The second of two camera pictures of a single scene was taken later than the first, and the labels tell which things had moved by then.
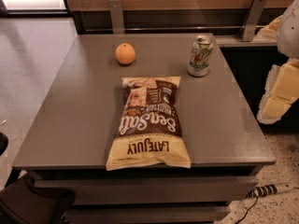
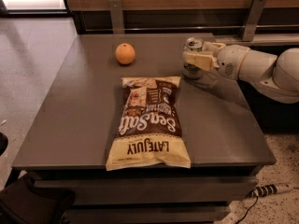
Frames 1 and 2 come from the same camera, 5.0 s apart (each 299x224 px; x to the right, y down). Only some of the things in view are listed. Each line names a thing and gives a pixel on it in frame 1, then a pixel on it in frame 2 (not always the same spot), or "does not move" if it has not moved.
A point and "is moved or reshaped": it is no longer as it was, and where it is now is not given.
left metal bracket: [117, 18] does not move
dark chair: [22, 203] does not move
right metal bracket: [248, 31] does not move
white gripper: [290, 32] to [230, 62]
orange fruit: [124, 53] does not move
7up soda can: [202, 48] is moved or reshaped
